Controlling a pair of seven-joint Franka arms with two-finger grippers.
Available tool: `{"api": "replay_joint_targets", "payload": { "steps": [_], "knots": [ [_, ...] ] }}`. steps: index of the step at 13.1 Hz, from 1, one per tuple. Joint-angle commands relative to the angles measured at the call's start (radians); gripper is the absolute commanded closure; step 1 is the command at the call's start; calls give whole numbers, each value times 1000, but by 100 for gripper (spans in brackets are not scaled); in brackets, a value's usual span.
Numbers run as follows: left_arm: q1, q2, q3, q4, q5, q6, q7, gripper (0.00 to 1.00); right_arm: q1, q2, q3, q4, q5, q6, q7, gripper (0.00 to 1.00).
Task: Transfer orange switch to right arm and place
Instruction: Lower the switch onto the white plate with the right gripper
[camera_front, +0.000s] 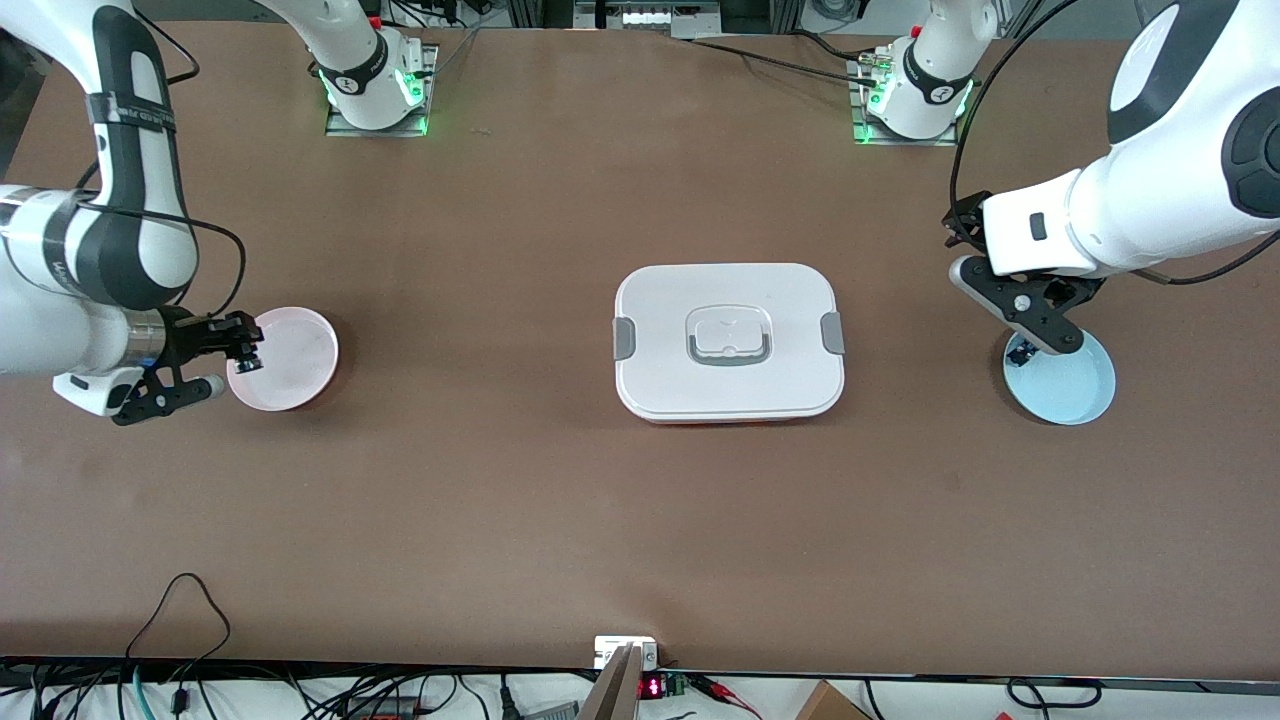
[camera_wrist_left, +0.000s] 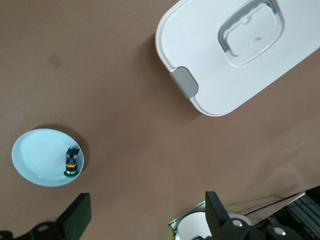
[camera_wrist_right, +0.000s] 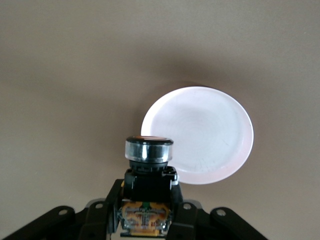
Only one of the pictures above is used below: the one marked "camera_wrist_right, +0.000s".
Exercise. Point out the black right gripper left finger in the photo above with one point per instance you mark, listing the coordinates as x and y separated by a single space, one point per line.
95 220

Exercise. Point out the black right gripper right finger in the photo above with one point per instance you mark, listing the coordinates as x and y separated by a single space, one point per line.
197 222

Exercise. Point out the orange push-button switch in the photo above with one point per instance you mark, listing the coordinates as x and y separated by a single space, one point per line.
147 185

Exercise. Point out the pink round plate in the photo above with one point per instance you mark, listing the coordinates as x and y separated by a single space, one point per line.
205 135

